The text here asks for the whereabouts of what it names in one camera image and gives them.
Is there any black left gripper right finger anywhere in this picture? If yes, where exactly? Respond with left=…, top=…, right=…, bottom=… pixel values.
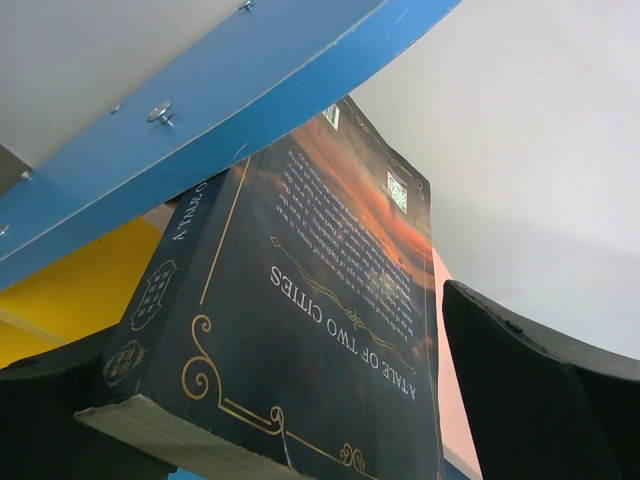
left=442, top=280, right=639, bottom=479

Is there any dark Tale of Two Cities book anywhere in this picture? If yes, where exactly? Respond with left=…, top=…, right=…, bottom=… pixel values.
left=76, top=98, right=444, bottom=479

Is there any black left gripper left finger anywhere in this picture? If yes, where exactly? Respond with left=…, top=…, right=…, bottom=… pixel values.
left=1, top=327, right=177, bottom=480

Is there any colourful blue-framed bookshelf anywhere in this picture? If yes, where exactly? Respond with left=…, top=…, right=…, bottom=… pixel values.
left=0, top=0, right=484, bottom=480

